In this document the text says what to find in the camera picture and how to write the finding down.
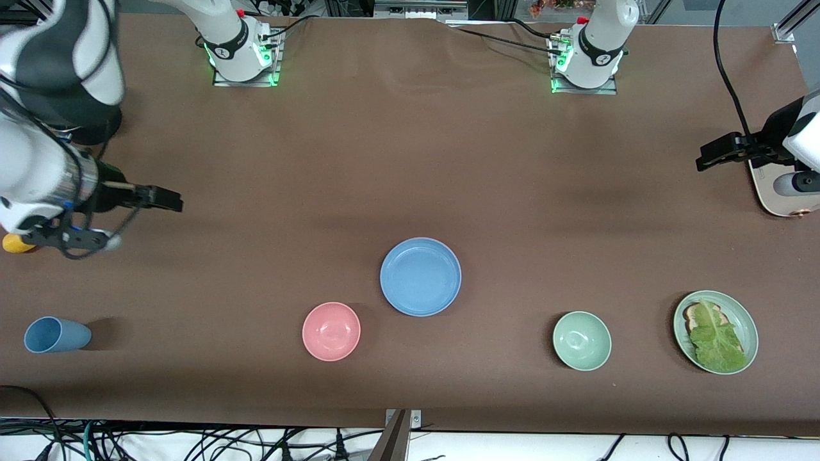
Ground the blue shallow bowl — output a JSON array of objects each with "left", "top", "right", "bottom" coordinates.
[{"left": 379, "top": 237, "right": 462, "bottom": 318}]

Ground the blue plastic cup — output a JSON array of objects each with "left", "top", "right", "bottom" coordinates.
[{"left": 24, "top": 316, "right": 92, "bottom": 354}]

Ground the toasted bread slice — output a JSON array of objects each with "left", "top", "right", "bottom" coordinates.
[{"left": 682, "top": 302, "right": 731, "bottom": 335}]

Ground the green plate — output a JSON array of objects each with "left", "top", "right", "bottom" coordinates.
[{"left": 673, "top": 290, "right": 759, "bottom": 375}]

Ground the green lettuce leaf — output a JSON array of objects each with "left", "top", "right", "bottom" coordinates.
[{"left": 689, "top": 299, "right": 748, "bottom": 373}]

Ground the pink deep bowl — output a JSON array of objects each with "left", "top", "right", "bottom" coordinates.
[{"left": 302, "top": 302, "right": 361, "bottom": 362}]

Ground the green deep bowl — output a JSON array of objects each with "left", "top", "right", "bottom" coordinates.
[{"left": 552, "top": 311, "right": 612, "bottom": 372}]

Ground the black pot blue handle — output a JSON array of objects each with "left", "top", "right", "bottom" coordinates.
[{"left": 64, "top": 96, "right": 123, "bottom": 146}]

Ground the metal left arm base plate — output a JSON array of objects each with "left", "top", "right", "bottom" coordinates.
[{"left": 550, "top": 35, "right": 619, "bottom": 96}]

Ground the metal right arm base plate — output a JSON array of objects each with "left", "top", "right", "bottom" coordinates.
[{"left": 213, "top": 26, "right": 282, "bottom": 88}]

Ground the black base cable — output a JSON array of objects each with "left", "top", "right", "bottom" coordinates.
[
  {"left": 259, "top": 15, "right": 320, "bottom": 43},
  {"left": 448, "top": 26, "right": 568, "bottom": 57}
]

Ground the aluminium frame rail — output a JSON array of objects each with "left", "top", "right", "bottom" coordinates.
[{"left": 373, "top": 0, "right": 470, "bottom": 21}]

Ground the metal table bracket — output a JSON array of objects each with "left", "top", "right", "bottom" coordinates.
[{"left": 384, "top": 409, "right": 423, "bottom": 431}]

